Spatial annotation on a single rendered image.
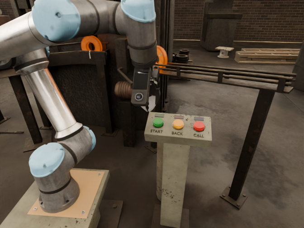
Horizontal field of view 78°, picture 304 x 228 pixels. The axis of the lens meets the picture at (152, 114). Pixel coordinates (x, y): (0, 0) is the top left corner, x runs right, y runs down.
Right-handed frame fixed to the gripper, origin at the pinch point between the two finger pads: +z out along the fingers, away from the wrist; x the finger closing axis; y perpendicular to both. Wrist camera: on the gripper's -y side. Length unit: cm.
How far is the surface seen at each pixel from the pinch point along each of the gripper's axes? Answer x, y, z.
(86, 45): 60, 74, 17
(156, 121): -2.9, -0.1, 5.6
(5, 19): 288, 235, 67
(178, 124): -11.0, -0.7, 5.6
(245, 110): -82, 111, 111
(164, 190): -7.4, -14.2, 36.0
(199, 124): -18.6, 0.2, 5.6
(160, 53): 4, 57, 12
